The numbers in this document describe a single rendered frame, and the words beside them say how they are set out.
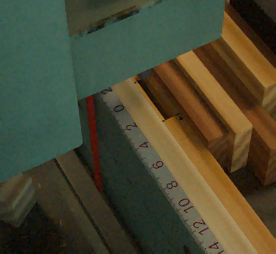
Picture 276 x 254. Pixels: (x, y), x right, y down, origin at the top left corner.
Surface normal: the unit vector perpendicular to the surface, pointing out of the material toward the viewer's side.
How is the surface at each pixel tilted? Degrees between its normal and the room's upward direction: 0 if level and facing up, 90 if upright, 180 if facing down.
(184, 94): 0
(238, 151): 90
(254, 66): 0
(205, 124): 0
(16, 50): 90
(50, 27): 90
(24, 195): 90
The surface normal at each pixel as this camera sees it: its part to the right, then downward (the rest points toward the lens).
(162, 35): 0.48, 0.69
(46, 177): -0.03, -0.61
